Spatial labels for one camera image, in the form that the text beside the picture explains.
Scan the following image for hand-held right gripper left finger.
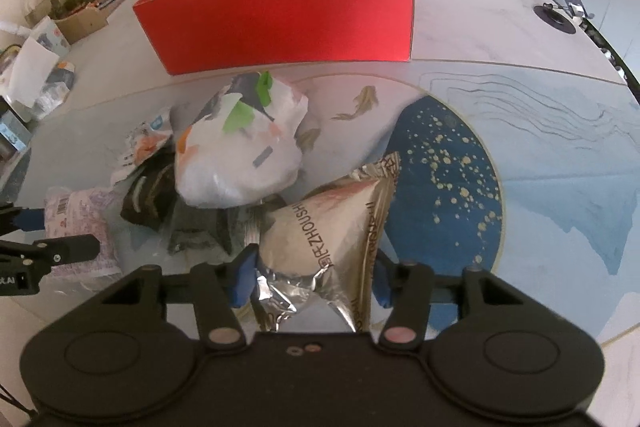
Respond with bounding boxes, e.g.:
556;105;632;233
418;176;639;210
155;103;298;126
100;244;261;352

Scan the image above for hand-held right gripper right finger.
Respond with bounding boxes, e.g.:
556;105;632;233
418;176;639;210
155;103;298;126
372;252;529;353

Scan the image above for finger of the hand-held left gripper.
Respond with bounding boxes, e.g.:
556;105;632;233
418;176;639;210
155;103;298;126
0;234;101;266
0;203;49;236

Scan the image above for clear bag of dark seaweed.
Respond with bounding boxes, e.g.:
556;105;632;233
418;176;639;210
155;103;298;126
167;197;261;259

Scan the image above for silver foil snack packet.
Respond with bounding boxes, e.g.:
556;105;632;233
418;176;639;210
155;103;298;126
252;151;402;334

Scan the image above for black snack packet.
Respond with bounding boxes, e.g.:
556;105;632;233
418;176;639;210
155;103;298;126
120;152;179;226

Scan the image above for white plastic bag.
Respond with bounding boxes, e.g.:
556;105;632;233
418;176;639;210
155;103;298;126
173;71;309;210

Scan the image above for pink patterned packet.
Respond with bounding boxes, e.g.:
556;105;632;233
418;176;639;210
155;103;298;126
43;187;124;281

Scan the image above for small light blue box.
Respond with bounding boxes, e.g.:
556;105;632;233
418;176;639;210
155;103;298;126
0;109;32;150

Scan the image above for crumpled clear plastic bag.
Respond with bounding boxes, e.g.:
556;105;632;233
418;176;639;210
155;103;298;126
40;61;77;118

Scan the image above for white orange snack packet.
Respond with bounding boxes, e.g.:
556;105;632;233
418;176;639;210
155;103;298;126
110;107;175;186

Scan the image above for white sheet of paper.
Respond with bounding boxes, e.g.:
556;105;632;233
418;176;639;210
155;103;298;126
9;34;60;108

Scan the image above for white patterned cup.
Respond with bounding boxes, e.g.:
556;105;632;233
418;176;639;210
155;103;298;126
30;15;71;58

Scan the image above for cardboard tray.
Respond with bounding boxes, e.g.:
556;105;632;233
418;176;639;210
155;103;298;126
52;2;109;46

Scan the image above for black disc stand base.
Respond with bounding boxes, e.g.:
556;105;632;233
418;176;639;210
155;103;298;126
533;4;576;33

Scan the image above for black cable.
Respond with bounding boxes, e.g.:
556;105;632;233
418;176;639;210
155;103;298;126
0;381;37;419

